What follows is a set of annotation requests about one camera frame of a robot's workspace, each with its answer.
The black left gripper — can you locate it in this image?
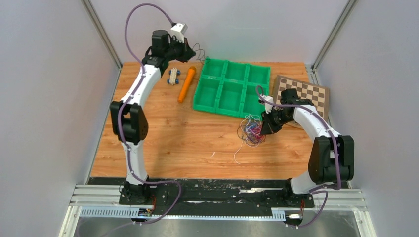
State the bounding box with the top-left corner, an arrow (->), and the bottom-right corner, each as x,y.
165,36 -> 196,63

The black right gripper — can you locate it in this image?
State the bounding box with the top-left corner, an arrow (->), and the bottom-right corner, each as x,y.
260,108 -> 292,136

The coloured wire bundle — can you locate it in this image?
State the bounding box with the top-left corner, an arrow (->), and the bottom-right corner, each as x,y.
233,114 -> 266,165

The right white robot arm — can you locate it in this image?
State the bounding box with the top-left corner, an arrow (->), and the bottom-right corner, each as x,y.
255,85 -> 354,206

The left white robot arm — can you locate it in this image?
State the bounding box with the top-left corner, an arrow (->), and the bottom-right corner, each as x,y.
110,30 -> 196,204

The white blue toy car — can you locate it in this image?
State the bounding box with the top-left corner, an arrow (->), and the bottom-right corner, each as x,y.
167,67 -> 180,85

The orange carrot toy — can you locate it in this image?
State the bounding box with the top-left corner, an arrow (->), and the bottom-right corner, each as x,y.
177,66 -> 196,103

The green compartment tray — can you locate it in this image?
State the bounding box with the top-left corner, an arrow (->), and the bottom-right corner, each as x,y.
192,58 -> 271,118

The wooden chessboard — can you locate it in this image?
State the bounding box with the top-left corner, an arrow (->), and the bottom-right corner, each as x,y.
272,75 -> 330,122

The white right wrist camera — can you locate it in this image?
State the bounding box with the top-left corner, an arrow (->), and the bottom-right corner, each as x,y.
258,95 -> 274,114

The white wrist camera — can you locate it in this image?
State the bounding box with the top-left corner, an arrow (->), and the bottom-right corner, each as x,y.
170,23 -> 188,43
258,95 -> 274,114

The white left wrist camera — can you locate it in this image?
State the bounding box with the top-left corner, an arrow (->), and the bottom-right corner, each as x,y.
170,23 -> 188,43

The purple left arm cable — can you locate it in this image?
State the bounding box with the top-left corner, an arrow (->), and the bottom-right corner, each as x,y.
116,3 -> 182,226

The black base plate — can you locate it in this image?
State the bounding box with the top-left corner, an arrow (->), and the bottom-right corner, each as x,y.
89,178 -> 334,220

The aluminium rail frame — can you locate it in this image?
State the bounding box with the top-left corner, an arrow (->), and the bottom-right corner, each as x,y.
59,185 -> 376,237

